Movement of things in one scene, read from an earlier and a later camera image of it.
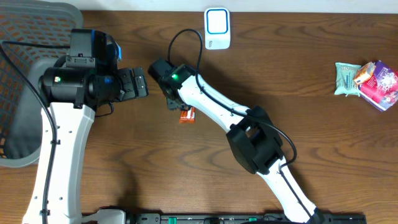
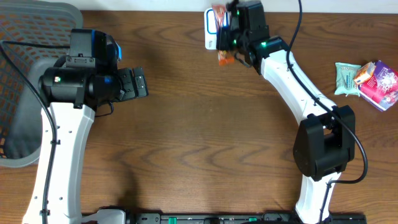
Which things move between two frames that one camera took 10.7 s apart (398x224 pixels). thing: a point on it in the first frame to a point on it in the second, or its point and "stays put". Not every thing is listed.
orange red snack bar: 187,116 to 219,12
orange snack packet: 365,73 stays put
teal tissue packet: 344,76 stays put
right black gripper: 173,102 to 224,38
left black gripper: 125,83 stays put
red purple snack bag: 382,91 stays put
